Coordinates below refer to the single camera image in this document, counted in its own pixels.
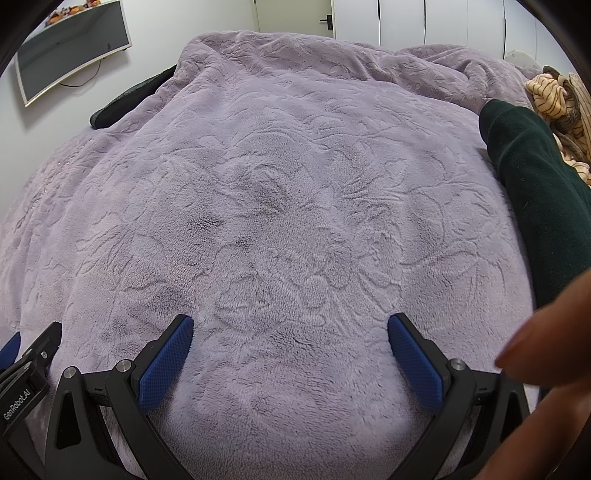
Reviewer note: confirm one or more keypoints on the dark green beaded sweater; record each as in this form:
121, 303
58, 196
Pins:
545, 194

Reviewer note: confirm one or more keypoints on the purple embossed blanket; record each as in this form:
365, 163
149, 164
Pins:
277, 207

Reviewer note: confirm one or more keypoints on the person's right hand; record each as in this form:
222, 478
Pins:
554, 332

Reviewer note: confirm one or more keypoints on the wall-mounted curved monitor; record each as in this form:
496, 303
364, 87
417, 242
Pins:
69, 50

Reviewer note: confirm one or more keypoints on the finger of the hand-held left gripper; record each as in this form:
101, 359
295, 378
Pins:
44, 346
9, 350

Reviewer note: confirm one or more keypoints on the row of colourful figurines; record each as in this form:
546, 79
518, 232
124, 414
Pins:
74, 10

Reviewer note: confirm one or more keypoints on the black cushion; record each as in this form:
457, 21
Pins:
129, 99

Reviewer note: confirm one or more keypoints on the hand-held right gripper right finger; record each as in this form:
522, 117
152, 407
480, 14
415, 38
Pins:
413, 362

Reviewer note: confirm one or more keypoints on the beige striped garment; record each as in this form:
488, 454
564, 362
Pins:
554, 97

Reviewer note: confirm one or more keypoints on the white wardrobe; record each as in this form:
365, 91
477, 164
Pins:
438, 23

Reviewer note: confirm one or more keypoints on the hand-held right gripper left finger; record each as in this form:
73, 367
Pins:
166, 364

